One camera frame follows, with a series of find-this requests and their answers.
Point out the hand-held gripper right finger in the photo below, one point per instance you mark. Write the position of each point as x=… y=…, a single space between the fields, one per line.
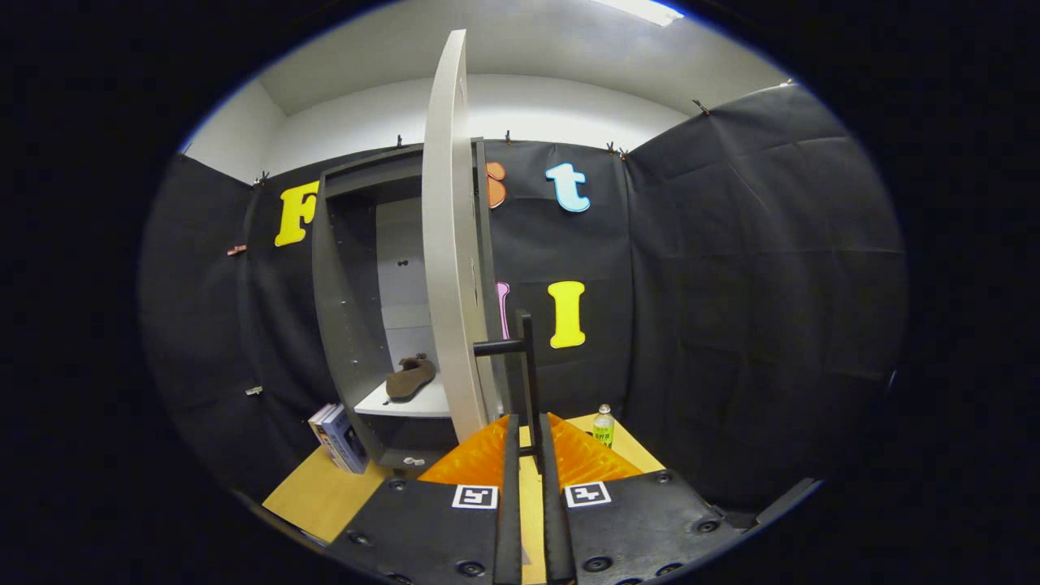
x=554 y=504

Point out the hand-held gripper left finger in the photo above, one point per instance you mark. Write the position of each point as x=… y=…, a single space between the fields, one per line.
x=508 y=504

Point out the brown fuzzy shoe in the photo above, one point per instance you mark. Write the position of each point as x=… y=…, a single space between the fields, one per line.
x=410 y=380

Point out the grey shoe cabinet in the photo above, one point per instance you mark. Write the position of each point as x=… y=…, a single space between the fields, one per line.
x=345 y=325

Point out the green drink bottle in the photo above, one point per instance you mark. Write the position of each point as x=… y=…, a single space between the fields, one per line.
x=603 y=431

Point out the blue cover book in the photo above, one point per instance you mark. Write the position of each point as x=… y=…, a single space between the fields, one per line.
x=349 y=443

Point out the black backdrop cloth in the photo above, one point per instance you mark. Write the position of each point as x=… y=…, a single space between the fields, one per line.
x=731 y=284

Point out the ceiling light strip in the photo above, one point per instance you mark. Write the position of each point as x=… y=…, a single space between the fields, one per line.
x=642 y=10

